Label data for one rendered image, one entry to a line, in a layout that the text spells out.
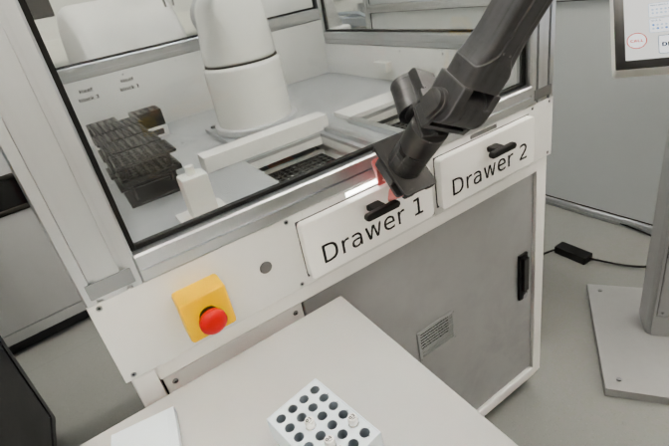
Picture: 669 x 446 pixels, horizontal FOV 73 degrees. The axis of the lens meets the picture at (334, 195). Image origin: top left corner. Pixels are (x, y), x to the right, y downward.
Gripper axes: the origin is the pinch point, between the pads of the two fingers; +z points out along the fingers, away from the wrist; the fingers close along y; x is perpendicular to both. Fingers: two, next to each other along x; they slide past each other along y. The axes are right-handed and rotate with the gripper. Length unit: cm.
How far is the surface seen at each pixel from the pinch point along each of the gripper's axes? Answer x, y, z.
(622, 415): -59, -74, 57
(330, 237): 13.1, -2.7, 3.0
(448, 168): -15.6, -0.5, 2.1
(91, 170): 43.1, 13.6, -14.2
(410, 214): -5.0, -4.6, 6.1
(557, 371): -59, -58, 71
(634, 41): -75, 7, -7
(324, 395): 27.7, -23.8, -3.6
